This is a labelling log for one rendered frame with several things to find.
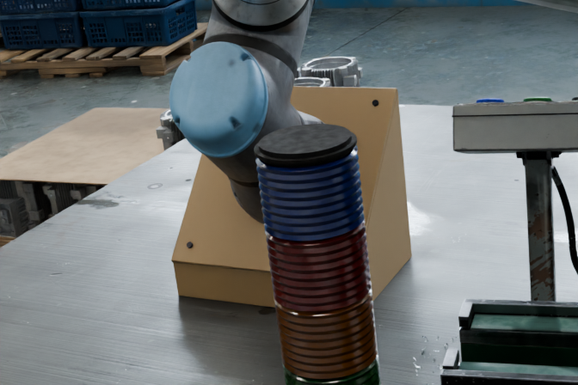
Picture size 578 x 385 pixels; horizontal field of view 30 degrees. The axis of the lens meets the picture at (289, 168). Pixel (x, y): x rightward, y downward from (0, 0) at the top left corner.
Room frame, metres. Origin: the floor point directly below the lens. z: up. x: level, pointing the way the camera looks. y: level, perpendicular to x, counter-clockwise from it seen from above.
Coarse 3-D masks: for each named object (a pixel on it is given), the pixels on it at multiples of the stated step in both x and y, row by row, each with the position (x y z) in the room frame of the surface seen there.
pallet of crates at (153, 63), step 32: (0, 0) 6.50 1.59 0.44; (32, 0) 6.42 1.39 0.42; (64, 0) 6.34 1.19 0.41; (96, 0) 6.27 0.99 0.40; (128, 0) 6.20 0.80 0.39; (160, 0) 6.12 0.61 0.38; (192, 0) 6.36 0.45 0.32; (32, 32) 6.82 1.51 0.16; (64, 32) 6.81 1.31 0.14; (96, 32) 6.71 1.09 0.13; (128, 32) 6.18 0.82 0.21; (160, 32) 6.46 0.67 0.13; (192, 32) 6.39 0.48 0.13; (0, 64) 6.30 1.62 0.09; (32, 64) 6.22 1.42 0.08; (64, 64) 6.14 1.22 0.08; (96, 64) 6.06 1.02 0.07; (128, 64) 5.98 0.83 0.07; (160, 64) 5.91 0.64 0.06
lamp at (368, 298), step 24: (288, 312) 0.57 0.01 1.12; (312, 312) 0.57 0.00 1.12; (336, 312) 0.57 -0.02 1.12; (360, 312) 0.57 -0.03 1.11; (288, 336) 0.58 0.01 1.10; (312, 336) 0.57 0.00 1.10; (336, 336) 0.57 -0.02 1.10; (360, 336) 0.57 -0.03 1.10; (288, 360) 0.58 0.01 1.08; (312, 360) 0.57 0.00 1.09; (336, 360) 0.57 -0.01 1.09; (360, 360) 0.57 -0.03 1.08
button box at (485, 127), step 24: (456, 120) 1.08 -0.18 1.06; (480, 120) 1.08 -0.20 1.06; (504, 120) 1.07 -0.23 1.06; (528, 120) 1.06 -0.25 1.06; (552, 120) 1.05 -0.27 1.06; (576, 120) 1.04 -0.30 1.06; (456, 144) 1.08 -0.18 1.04; (480, 144) 1.07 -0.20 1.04; (504, 144) 1.06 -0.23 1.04; (528, 144) 1.05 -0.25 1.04; (552, 144) 1.04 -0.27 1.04; (576, 144) 1.03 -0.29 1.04
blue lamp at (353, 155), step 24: (264, 168) 0.58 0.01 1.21; (288, 168) 0.57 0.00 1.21; (312, 168) 0.57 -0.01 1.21; (336, 168) 0.57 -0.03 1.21; (264, 192) 0.58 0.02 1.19; (288, 192) 0.57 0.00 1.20; (312, 192) 0.57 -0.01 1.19; (336, 192) 0.57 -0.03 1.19; (360, 192) 0.59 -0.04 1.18; (264, 216) 0.59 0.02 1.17; (288, 216) 0.57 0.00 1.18; (312, 216) 0.57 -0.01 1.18; (336, 216) 0.57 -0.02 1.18; (360, 216) 0.58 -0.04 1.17; (288, 240) 0.57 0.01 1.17; (312, 240) 0.57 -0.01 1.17
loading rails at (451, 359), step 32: (480, 320) 0.91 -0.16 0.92; (512, 320) 0.90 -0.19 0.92; (544, 320) 0.89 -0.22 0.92; (576, 320) 0.89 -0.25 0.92; (448, 352) 0.83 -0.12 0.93; (480, 352) 0.89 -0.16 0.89; (512, 352) 0.88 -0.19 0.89; (544, 352) 0.87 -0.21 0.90; (576, 352) 0.86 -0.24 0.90; (448, 384) 0.80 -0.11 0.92; (480, 384) 0.79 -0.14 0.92; (512, 384) 0.78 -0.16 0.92; (544, 384) 0.78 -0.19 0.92; (576, 384) 0.77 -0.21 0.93
